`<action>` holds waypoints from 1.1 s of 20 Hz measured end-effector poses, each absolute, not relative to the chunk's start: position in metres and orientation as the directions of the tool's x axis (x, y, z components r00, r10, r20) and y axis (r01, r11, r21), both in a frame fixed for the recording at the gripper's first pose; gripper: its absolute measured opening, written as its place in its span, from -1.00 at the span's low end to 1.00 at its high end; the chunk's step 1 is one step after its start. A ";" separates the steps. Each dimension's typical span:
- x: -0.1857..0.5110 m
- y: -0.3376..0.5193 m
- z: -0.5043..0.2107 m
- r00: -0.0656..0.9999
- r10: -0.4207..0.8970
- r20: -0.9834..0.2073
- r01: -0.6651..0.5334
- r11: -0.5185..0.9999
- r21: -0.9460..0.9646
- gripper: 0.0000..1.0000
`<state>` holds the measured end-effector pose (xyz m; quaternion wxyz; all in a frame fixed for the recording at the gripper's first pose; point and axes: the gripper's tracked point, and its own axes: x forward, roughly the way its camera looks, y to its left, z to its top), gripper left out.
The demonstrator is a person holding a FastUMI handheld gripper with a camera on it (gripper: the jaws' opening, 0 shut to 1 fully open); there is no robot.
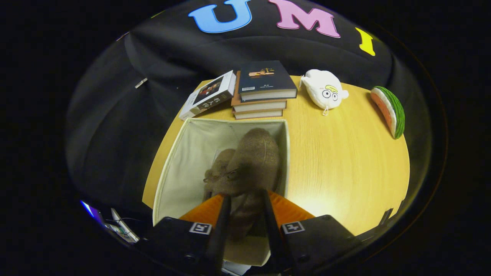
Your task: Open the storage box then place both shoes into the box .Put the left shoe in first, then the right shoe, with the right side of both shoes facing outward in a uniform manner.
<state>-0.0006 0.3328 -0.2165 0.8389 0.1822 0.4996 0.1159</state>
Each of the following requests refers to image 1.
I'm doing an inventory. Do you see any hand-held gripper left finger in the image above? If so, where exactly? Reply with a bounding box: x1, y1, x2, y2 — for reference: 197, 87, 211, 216
136, 194, 232, 276

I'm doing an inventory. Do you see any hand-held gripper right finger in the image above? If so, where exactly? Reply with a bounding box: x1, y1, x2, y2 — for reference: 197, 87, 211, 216
262, 189, 361, 276

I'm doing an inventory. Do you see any brown fuzzy shoe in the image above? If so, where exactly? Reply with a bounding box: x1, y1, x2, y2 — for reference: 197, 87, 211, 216
203, 148, 236, 200
209, 128, 280, 242

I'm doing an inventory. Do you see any cream fabric storage box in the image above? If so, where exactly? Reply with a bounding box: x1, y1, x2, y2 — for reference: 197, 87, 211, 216
152, 118, 290, 267

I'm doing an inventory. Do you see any thin brown book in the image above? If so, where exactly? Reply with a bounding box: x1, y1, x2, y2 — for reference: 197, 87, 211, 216
232, 108, 283, 120

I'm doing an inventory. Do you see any brown cover book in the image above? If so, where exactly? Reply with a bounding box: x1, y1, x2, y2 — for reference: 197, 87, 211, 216
231, 71, 287, 113

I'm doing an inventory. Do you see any glowing computer screen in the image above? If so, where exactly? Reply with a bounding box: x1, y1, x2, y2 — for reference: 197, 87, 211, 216
80, 199, 106, 228

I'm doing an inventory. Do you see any white portrait cover book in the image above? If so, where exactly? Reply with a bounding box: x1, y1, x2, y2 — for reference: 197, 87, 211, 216
178, 70, 237, 121

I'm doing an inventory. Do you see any white plush toy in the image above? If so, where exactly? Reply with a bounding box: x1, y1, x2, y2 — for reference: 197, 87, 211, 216
299, 69, 349, 116

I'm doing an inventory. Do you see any dark blue cover book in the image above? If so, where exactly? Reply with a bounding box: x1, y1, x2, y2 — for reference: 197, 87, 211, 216
238, 60, 298, 102

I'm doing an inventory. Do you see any watermelon slice plush toy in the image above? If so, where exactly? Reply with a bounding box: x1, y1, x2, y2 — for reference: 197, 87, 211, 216
370, 86, 405, 139

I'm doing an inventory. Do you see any white device with cables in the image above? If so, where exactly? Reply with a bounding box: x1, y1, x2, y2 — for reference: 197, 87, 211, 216
105, 208, 140, 244

